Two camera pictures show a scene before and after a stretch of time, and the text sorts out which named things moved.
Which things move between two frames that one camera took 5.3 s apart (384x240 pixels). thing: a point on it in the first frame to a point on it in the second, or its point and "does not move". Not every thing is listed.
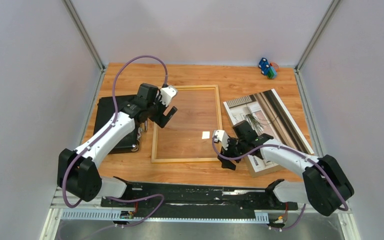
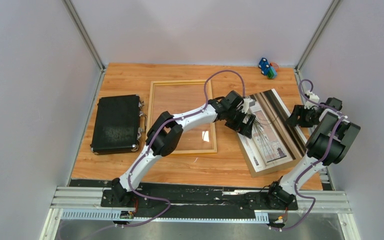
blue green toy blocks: [266, 69] does not move
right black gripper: [226, 163] to [299, 110]
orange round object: [275, 65] does not move
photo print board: [267, 111] does not move
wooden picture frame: [154, 147] to [181, 98]
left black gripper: [159, 119] to [245, 130]
